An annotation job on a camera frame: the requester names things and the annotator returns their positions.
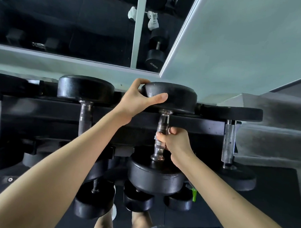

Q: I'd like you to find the person's left hand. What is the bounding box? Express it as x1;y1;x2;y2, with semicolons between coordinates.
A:
113;77;169;129

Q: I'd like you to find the person's right hand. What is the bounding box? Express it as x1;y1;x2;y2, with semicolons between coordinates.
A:
154;126;197;171

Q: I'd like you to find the row dumbbell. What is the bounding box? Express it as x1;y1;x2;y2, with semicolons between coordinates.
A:
126;81;198;197

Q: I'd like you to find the large black dumbbell stepped handle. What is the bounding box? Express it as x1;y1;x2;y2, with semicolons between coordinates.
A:
52;74;117;183

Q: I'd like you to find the small end dumbbell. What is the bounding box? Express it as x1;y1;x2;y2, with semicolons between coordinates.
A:
196;105;264;193

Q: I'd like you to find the person's left forearm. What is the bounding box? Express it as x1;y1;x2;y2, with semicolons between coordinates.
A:
0;104;127;228

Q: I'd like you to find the person's right forearm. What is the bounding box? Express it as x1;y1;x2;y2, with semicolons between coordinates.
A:
176;153;301;228

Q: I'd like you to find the black dumbbell rack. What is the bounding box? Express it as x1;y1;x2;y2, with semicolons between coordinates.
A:
0;77;243;198

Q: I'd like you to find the person's right leg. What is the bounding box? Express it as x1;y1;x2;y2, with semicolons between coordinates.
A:
130;210;154;228

